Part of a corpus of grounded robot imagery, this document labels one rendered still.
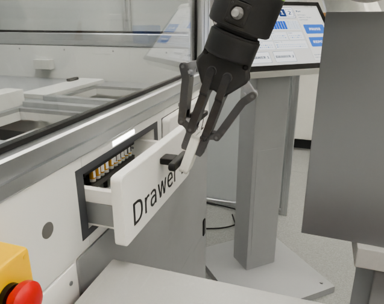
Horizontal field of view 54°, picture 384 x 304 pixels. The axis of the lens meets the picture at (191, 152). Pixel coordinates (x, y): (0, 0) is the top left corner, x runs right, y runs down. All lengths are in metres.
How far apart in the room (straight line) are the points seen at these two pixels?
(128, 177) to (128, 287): 0.16
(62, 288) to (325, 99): 0.49
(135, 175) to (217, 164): 1.81
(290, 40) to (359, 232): 0.94
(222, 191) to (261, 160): 0.86
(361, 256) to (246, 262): 1.11
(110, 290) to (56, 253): 0.10
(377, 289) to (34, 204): 0.62
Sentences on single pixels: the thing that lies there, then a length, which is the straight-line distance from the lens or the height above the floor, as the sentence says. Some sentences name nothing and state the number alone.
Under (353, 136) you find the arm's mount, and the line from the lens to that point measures 0.66.
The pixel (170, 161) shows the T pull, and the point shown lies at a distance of 0.62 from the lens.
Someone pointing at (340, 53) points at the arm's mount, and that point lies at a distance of 0.63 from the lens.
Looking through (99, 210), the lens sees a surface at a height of 0.86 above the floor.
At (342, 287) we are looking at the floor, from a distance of 1.91.
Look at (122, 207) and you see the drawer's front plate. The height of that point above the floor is 0.88.
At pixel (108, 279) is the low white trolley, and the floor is 0.76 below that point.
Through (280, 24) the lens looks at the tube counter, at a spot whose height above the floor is 1.11.
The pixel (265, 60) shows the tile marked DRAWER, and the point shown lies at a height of 1.00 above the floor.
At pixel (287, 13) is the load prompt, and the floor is 1.15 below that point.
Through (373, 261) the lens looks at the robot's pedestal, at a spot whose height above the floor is 0.74.
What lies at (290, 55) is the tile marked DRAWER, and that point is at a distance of 1.46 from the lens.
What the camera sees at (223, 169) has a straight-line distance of 2.35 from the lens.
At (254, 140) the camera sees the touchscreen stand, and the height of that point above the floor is 0.67.
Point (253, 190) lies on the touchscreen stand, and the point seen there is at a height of 0.44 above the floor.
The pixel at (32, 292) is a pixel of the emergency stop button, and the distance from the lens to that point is 0.41.
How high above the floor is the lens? 1.13
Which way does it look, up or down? 19 degrees down
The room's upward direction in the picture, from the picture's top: straight up
